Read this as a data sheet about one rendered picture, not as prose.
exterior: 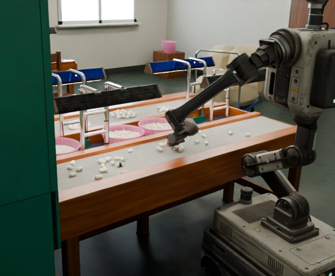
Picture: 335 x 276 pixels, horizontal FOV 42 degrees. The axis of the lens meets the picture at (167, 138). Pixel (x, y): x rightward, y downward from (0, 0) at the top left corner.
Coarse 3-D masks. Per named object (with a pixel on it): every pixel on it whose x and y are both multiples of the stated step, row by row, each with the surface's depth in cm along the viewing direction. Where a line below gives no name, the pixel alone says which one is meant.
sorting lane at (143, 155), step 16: (224, 128) 289; (240, 128) 291; (256, 128) 292; (272, 128) 293; (144, 144) 256; (192, 144) 258; (208, 144) 259; (224, 144) 260; (80, 160) 229; (96, 160) 230; (112, 160) 230; (128, 160) 231; (144, 160) 232; (160, 160) 233; (64, 176) 210; (80, 176) 210
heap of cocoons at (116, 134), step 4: (112, 132) 274; (116, 132) 274; (120, 132) 275; (124, 132) 274; (128, 132) 277; (132, 132) 275; (112, 136) 264; (116, 136) 266; (120, 136) 267; (124, 136) 266; (128, 136) 267; (132, 136) 266; (136, 136) 267
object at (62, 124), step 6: (72, 72) 261; (78, 72) 256; (60, 78) 245; (84, 78) 253; (60, 84) 244; (84, 84) 254; (60, 90) 246; (84, 90) 255; (60, 96) 247; (60, 114) 250; (60, 120) 251; (78, 120) 259; (84, 120) 261; (60, 126) 252; (84, 126) 262; (60, 132) 254; (84, 132) 263
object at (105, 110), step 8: (80, 88) 225; (88, 88) 219; (104, 88) 236; (120, 88) 224; (80, 112) 230; (88, 112) 233; (96, 112) 236; (104, 112) 241; (80, 120) 232; (104, 120) 242; (80, 128) 233; (104, 128) 244; (80, 136) 235; (104, 136) 246; (80, 144) 236
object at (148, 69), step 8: (208, 56) 335; (152, 64) 302; (160, 64) 306; (168, 64) 310; (176, 64) 314; (192, 64) 323; (200, 64) 328; (208, 64) 332; (152, 72) 300; (160, 72) 305
